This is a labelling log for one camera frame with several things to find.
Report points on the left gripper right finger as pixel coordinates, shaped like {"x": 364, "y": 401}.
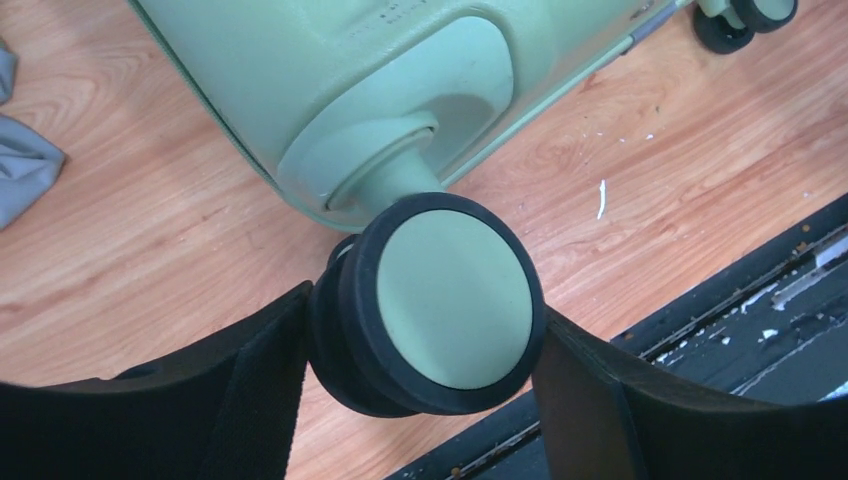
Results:
{"x": 607, "y": 414}

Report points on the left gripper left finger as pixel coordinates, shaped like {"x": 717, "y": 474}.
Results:
{"x": 223, "y": 407}

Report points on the green suitcase blue lining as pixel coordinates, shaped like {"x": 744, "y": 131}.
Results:
{"x": 344, "y": 106}

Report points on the green suitcase wheel front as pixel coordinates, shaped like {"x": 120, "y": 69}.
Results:
{"x": 725, "y": 27}

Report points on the crumpled grey-green cloth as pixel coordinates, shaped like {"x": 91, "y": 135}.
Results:
{"x": 30, "y": 166}

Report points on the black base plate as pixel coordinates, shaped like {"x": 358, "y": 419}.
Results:
{"x": 771, "y": 327}

